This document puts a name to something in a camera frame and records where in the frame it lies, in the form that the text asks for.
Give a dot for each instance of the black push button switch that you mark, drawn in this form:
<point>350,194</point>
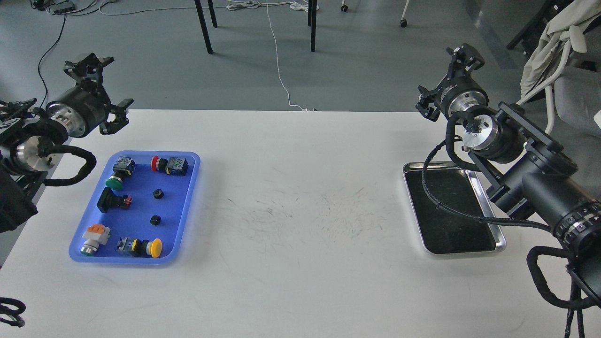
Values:
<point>108,200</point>

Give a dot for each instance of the silver metal tray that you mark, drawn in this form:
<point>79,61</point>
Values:
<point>442,233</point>

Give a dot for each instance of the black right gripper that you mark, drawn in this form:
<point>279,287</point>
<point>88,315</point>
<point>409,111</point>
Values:
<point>457,91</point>

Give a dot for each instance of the black power strip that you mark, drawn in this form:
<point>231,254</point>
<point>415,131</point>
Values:
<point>55,7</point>

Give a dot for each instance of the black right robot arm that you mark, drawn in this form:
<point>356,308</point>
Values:
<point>530,181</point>

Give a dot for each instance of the small black gear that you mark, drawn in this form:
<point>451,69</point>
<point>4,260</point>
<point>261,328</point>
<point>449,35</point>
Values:
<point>158,194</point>
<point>155,220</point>

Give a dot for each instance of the yellow push button switch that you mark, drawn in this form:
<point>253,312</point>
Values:
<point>135,247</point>

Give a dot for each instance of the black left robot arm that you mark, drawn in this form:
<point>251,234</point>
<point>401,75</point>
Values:
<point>31,136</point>

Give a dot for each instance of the black table leg right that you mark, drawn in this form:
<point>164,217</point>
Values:
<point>312,23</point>

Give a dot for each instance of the black table leg left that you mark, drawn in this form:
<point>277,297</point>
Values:
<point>203,22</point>

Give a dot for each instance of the black table leg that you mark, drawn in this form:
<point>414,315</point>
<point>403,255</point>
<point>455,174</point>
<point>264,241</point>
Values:
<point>203,22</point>
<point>312,23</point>

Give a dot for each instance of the white orange push button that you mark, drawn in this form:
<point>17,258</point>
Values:
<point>95,236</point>

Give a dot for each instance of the red push button switch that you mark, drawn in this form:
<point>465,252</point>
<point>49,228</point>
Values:
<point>174,166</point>

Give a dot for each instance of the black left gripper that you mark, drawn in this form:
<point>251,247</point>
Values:
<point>78,109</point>

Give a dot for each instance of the blue plastic tray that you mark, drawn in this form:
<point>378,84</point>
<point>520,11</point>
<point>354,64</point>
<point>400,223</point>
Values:
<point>134,222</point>

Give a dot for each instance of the green push button switch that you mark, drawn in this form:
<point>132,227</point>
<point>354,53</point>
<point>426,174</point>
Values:
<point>122,169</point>

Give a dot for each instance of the beige cloth on chair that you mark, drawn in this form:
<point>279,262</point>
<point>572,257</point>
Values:
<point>579,13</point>

